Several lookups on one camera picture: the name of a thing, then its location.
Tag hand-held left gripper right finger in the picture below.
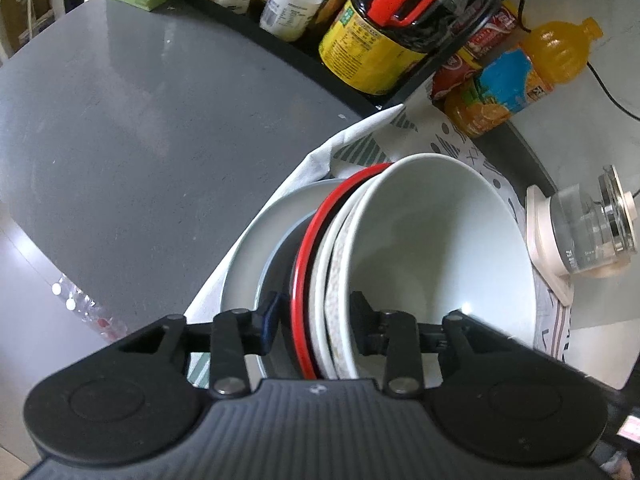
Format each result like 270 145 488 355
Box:
349 290 536 397

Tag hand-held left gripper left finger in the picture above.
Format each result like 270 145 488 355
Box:
117 291 290 401

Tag white speckled bowl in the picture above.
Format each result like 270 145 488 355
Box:
306 175 396 381

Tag red and black bowl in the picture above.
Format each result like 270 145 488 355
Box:
290 162 396 381

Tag grey bowl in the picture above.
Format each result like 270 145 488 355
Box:
255 210 321 378

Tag pale grey plate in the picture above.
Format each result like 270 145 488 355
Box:
220 178 351 378

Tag large white bowl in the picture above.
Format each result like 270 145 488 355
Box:
345 152 538 381

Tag white geometric patterned cloth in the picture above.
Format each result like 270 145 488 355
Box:
185 103 573 391

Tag pack of clear water bottles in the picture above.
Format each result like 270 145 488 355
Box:
50 274 128 343

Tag glass kettle with cream lid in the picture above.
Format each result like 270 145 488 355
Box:
547 165 640 278

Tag red label drink bottle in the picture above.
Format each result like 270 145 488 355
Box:
431 0 521 103

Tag orange juice bottle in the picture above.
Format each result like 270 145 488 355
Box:
442 17 604 139

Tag white jar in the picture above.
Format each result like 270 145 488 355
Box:
259 0 325 43

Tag brown cardboard box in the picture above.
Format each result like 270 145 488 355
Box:
0 0 66 61

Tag black wire rack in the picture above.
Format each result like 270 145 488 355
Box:
172 0 551 111

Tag dark sauce bottle red handle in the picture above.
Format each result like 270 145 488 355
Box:
318 0 493 98

